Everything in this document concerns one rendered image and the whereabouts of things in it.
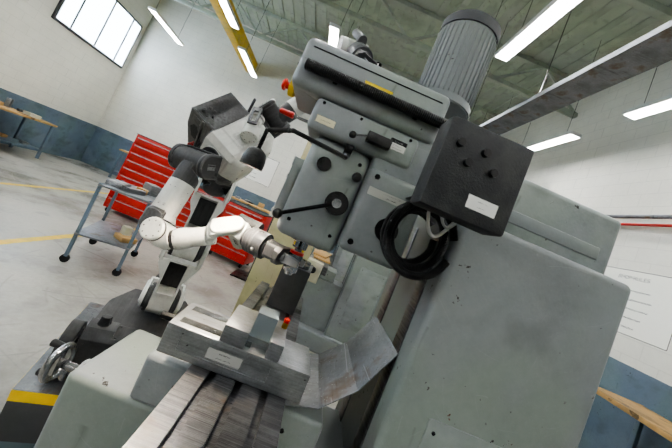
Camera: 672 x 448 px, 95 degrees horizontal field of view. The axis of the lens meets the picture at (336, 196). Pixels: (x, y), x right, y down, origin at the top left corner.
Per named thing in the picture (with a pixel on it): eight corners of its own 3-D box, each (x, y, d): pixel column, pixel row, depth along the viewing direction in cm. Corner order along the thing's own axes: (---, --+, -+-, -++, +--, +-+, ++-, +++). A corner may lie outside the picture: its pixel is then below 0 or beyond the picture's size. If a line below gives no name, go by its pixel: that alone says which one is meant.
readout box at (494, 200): (420, 201, 65) (457, 111, 66) (408, 202, 74) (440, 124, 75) (506, 238, 65) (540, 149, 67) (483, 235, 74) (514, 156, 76)
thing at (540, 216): (365, 177, 91) (391, 117, 93) (356, 184, 114) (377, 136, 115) (606, 282, 94) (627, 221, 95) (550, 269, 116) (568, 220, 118)
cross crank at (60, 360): (17, 385, 88) (36, 346, 89) (52, 365, 99) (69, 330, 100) (69, 406, 88) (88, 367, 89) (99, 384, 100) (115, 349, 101)
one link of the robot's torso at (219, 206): (164, 250, 155) (204, 166, 162) (199, 261, 162) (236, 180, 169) (161, 255, 141) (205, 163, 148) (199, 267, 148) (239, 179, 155)
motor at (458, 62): (421, 87, 95) (458, -3, 98) (403, 109, 115) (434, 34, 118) (479, 113, 96) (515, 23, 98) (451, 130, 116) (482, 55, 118)
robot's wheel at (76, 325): (59, 353, 135) (80, 310, 137) (73, 355, 137) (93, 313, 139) (36, 382, 117) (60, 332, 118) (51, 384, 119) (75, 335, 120)
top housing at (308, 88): (288, 80, 90) (310, 31, 91) (295, 110, 116) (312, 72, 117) (435, 145, 91) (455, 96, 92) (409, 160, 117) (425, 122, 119)
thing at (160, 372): (125, 399, 78) (146, 354, 79) (184, 342, 113) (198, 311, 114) (306, 472, 80) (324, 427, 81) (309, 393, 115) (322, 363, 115)
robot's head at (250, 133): (236, 141, 120) (243, 128, 113) (244, 122, 126) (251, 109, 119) (252, 148, 123) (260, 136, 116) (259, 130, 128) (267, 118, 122)
